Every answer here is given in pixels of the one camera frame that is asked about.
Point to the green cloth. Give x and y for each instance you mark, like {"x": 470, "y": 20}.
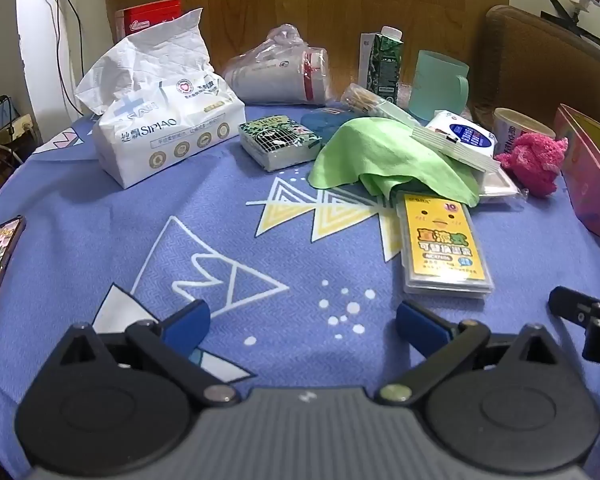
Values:
{"x": 380, "y": 150}

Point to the yellow label plastic case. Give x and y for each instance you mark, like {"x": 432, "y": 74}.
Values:
{"x": 442, "y": 245}

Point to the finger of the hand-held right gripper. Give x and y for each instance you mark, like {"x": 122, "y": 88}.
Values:
{"x": 575, "y": 305}

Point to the green drink carton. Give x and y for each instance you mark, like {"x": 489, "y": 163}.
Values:
{"x": 385, "y": 65}

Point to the white wet wipes pack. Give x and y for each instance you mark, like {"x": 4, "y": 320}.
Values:
{"x": 465, "y": 135}

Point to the teal plastic cup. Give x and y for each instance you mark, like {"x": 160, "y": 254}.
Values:
{"x": 435, "y": 85}

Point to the black tape strip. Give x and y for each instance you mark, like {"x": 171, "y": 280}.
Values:
{"x": 575, "y": 30}
{"x": 560, "y": 4}

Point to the black charger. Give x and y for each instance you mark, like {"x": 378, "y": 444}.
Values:
{"x": 4, "y": 112}

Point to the blue printed tablecloth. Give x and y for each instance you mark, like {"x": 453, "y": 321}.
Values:
{"x": 230, "y": 240}

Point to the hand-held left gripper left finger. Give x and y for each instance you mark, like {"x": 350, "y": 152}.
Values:
{"x": 187, "y": 322}

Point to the plastic bag of paper cups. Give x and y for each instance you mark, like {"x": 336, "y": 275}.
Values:
{"x": 275, "y": 77}

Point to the clear cotton swab box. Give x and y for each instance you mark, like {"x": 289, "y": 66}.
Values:
{"x": 370, "y": 100}

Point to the white ribbed plastic case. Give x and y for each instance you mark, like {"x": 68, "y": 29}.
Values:
{"x": 460, "y": 155}

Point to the wooden board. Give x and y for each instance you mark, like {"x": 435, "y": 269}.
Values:
{"x": 280, "y": 0}

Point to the pink biscuit tin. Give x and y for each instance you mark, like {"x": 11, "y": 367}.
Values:
{"x": 590, "y": 190}

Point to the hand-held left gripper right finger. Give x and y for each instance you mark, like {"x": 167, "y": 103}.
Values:
{"x": 420, "y": 325}

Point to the pink plush toy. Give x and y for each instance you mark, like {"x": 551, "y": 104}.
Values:
{"x": 535, "y": 160}

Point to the red box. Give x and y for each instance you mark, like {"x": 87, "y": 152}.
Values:
{"x": 150, "y": 15}

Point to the white tissue pack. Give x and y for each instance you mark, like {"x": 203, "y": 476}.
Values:
{"x": 170, "y": 130}

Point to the beige power strip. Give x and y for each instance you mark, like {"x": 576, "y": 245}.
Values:
{"x": 15, "y": 132}

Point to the paper snack cup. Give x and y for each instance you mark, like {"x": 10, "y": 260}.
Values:
{"x": 510, "y": 127}

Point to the clear plastic box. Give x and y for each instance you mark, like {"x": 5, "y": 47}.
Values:
{"x": 500, "y": 187}

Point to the small patterned tissue pack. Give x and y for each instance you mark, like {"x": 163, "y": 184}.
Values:
{"x": 275, "y": 140}

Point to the brown chair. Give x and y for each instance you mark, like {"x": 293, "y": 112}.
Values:
{"x": 540, "y": 60}

